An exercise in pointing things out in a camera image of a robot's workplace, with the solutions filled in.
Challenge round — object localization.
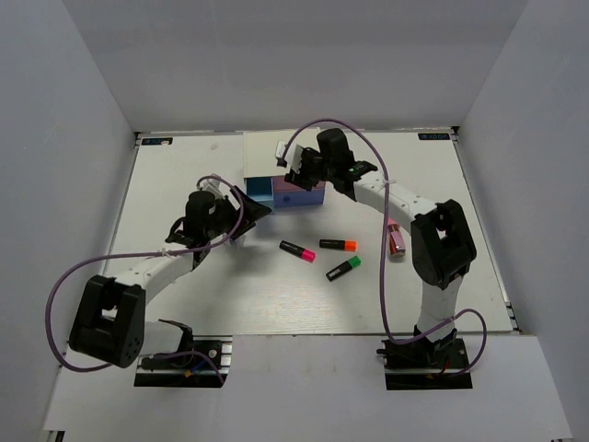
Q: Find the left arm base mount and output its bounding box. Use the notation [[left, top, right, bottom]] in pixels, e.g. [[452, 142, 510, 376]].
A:
[[133, 336, 233, 389]]

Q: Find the purple-blue wide drawer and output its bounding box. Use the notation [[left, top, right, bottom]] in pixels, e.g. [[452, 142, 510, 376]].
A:
[[273, 188, 325, 208]]

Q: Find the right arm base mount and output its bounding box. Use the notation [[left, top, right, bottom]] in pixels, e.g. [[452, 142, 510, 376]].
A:
[[376, 338, 473, 391]]

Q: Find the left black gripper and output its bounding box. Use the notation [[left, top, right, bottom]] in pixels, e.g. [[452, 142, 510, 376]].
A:
[[205, 187, 271, 240]]

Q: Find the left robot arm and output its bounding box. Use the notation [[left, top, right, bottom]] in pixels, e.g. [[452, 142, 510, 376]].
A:
[[69, 186, 271, 367]]

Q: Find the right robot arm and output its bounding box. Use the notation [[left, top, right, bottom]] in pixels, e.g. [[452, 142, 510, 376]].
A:
[[275, 128, 477, 367]]

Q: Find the pink lid clear stationery case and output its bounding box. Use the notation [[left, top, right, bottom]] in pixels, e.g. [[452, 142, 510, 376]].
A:
[[387, 218, 406, 258]]

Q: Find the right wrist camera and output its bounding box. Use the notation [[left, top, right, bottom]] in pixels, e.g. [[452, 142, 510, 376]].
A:
[[275, 141, 304, 173]]

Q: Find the orange cap highlighter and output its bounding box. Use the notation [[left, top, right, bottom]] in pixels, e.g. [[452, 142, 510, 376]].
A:
[[319, 239, 357, 252]]

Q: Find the white drawer cabinet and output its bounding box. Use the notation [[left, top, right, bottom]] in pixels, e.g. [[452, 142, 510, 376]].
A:
[[243, 129, 295, 179]]

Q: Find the light blue small drawer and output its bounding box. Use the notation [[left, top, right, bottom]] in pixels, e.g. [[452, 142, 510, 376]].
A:
[[244, 177, 275, 211]]

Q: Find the green cap highlighter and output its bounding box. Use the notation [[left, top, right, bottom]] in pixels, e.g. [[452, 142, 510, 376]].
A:
[[326, 256, 361, 282]]

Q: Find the blue corner label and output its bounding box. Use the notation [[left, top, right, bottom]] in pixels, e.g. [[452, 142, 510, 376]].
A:
[[141, 137, 173, 145], [418, 133, 451, 141]]

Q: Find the pink cap highlighter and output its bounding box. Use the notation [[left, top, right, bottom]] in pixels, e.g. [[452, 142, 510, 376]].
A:
[[279, 240, 316, 262]]

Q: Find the right blue corner label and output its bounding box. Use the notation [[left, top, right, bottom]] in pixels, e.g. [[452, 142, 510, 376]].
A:
[[418, 133, 451, 141]]

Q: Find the pink drawer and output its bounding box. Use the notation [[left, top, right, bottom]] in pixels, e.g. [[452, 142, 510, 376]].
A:
[[271, 176, 326, 192]]

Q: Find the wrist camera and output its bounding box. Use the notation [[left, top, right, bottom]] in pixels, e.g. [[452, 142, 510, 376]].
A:
[[196, 174, 232, 199], [275, 141, 304, 173]]

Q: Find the left blue corner label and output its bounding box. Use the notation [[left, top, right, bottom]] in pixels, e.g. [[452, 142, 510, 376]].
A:
[[141, 137, 173, 145]]

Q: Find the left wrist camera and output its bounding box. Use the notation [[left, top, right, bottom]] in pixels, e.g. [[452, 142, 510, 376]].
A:
[[196, 174, 232, 199]]

